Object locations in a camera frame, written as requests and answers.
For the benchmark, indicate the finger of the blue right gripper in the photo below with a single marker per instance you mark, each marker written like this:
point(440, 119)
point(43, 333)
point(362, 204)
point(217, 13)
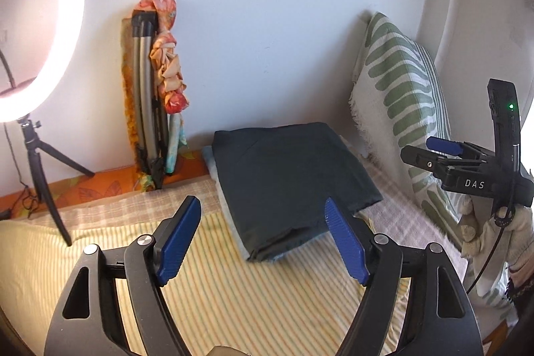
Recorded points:
point(444, 146)

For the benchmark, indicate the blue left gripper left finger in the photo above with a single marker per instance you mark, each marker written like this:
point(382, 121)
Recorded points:
point(173, 238)

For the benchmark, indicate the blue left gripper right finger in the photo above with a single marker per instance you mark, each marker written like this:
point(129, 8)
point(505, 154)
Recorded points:
point(349, 247)

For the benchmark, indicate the dark green pants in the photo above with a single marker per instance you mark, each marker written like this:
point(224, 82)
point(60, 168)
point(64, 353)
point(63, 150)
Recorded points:
point(276, 182)

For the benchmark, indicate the right hand gloved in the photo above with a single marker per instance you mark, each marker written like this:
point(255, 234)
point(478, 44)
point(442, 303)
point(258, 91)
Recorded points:
point(478, 239)

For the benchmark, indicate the pink checked blanket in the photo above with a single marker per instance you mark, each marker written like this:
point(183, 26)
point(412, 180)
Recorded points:
point(396, 215)

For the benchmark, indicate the green white patterned pillow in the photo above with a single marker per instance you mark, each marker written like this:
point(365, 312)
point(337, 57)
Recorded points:
point(397, 100)

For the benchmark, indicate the yellow striped cloth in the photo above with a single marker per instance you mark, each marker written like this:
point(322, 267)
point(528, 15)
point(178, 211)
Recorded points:
point(301, 304)

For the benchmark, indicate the folded blue jeans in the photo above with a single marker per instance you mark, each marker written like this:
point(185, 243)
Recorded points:
point(227, 214)

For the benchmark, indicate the folded tripod with floral cloth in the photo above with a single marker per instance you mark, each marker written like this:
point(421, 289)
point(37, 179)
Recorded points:
point(154, 91)

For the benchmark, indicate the black tripod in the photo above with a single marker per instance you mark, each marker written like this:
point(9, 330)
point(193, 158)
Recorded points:
point(34, 145)

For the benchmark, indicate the ring light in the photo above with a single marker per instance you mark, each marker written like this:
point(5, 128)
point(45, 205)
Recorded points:
point(39, 38)

